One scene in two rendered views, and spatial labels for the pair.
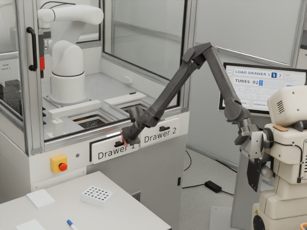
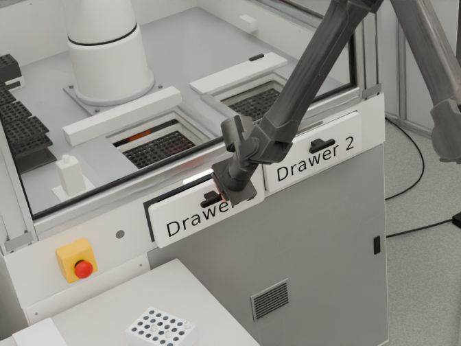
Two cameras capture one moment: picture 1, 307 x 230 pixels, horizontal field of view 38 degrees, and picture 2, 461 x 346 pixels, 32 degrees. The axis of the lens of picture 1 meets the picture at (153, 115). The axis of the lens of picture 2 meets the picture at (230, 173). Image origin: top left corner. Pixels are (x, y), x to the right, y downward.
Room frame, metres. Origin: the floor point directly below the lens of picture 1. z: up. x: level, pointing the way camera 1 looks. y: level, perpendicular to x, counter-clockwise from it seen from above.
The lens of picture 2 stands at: (0.59, -0.23, 1.95)
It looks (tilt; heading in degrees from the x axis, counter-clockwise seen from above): 33 degrees down; 13
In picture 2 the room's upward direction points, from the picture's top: 9 degrees counter-clockwise
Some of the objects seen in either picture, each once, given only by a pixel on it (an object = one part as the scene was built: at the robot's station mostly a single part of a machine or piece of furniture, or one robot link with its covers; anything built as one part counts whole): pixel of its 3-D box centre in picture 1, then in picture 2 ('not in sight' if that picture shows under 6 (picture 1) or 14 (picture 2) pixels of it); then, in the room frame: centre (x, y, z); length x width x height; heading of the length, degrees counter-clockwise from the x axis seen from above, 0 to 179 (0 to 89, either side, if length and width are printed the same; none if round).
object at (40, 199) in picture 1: (40, 199); (41, 344); (1.73, 0.50, 0.77); 0.13 x 0.09 x 0.02; 40
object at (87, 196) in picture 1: (97, 196); (162, 334); (1.75, 0.24, 0.78); 0.12 x 0.08 x 0.04; 64
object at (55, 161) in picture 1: (59, 164); (77, 261); (1.87, 0.44, 0.88); 0.07 x 0.05 x 0.07; 130
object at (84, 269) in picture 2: (62, 166); (83, 268); (1.85, 0.42, 0.88); 0.04 x 0.03 x 0.04; 130
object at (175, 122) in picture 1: (159, 131); (313, 151); (2.30, -0.04, 0.87); 0.29 x 0.02 x 0.11; 130
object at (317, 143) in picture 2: (163, 128); (319, 144); (2.28, -0.06, 0.91); 0.07 x 0.04 x 0.01; 130
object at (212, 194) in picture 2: (119, 143); (212, 197); (2.06, 0.17, 0.91); 0.07 x 0.04 x 0.01; 130
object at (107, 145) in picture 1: (116, 147); (208, 203); (2.08, 0.19, 0.87); 0.29 x 0.02 x 0.11; 130
